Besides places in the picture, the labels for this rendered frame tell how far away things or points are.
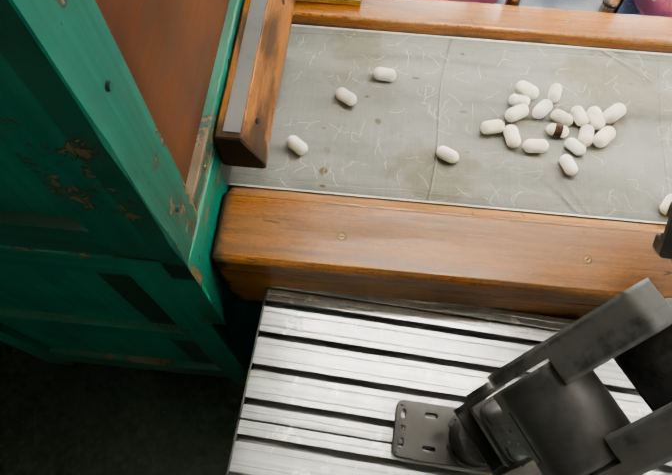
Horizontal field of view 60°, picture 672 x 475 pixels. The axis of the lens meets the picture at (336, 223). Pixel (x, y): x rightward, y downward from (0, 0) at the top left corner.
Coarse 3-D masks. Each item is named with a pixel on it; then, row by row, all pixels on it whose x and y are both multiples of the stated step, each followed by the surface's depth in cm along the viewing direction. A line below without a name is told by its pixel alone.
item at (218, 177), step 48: (0, 288) 89; (48, 288) 86; (96, 288) 84; (144, 288) 76; (192, 288) 73; (0, 336) 118; (48, 336) 121; (96, 336) 116; (144, 336) 104; (192, 336) 100; (240, 336) 116
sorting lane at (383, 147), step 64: (320, 64) 90; (384, 64) 90; (448, 64) 90; (512, 64) 90; (576, 64) 90; (640, 64) 90; (320, 128) 85; (384, 128) 85; (448, 128) 85; (576, 128) 85; (640, 128) 85; (320, 192) 80; (384, 192) 81; (448, 192) 81; (512, 192) 81; (576, 192) 81; (640, 192) 81
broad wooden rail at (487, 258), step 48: (240, 192) 78; (288, 192) 80; (240, 240) 75; (288, 240) 75; (336, 240) 75; (384, 240) 75; (432, 240) 75; (480, 240) 75; (528, 240) 75; (576, 240) 75; (624, 240) 75; (240, 288) 85; (336, 288) 80; (384, 288) 78; (432, 288) 76; (480, 288) 74; (528, 288) 73; (576, 288) 72; (624, 288) 72
